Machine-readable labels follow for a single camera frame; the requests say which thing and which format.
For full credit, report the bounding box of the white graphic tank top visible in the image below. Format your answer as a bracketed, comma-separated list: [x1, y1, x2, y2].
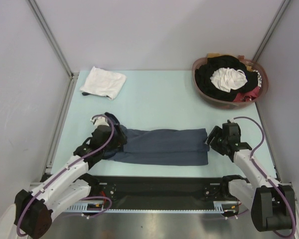
[80, 67, 127, 100]

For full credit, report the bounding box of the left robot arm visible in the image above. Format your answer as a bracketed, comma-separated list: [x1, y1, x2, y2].
[14, 113, 127, 239]

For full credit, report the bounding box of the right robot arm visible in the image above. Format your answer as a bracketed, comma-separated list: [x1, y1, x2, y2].
[205, 120, 297, 236]

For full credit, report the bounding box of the pink plastic laundry basket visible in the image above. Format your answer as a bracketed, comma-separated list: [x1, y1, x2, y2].
[192, 53, 269, 110]

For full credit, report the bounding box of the red garment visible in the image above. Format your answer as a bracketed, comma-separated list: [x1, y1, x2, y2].
[233, 86, 260, 103]

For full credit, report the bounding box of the light blue table mat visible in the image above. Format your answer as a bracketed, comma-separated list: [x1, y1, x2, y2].
[51, 71, 276, 176]

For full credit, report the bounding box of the black white striped garment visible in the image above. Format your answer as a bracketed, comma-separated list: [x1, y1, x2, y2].
[254, 70, 262, 88]

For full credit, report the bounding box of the black garment pile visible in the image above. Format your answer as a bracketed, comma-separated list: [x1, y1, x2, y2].
[195, 55, 258, 101]

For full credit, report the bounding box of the mustard yellow garment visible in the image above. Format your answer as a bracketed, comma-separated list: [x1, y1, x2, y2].
[207, 53, 221, 58]

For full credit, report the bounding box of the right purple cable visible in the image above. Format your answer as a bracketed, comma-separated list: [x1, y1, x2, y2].
[224, 116, 297, 238]

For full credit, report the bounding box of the purple cable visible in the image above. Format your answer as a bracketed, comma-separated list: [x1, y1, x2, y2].
[224, 116, 297, 238]
[16, 114, 115, 237]

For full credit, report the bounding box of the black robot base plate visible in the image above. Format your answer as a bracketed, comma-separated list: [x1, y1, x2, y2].
[80, 174, 241, 206]

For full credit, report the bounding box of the white strappy garment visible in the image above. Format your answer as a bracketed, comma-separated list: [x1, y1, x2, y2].
[210, 68, 248, 93]

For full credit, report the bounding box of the white cable duct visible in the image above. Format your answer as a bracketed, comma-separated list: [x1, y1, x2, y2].
[65, 201, 239, 214]

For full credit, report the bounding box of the aluminium frame rail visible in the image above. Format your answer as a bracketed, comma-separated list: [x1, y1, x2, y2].
[29, 72, 79, 189]

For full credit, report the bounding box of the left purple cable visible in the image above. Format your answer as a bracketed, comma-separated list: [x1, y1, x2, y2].
[16, 114, 115, 237]

